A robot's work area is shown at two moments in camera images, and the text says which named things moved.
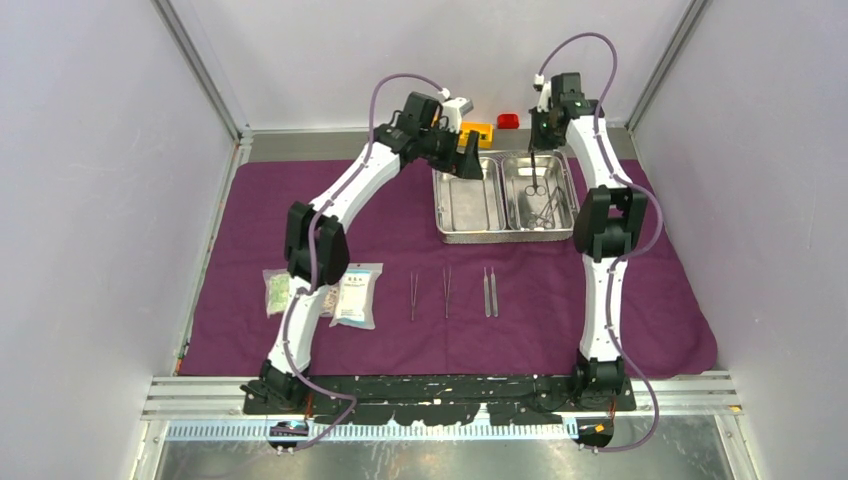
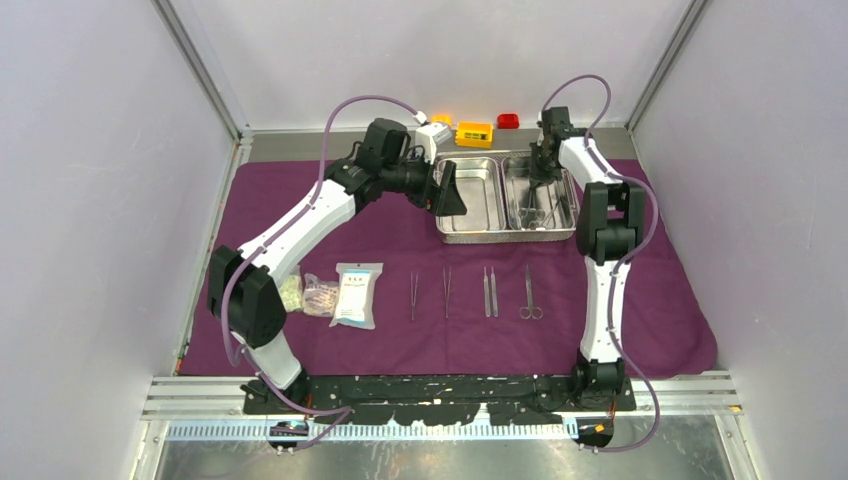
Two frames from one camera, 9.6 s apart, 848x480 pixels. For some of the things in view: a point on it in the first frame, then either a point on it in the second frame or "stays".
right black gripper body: [543, 134] to [543, 169]
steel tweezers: [413, 299] stays
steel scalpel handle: [494, 293] stays
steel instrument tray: [525, 196] stays
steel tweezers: [446, 291] stays
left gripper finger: [472, 168] to [449, 200]
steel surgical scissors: [530, 189] to [530, 311]
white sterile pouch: [356, 300] stays
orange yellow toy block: [486, 134] stays
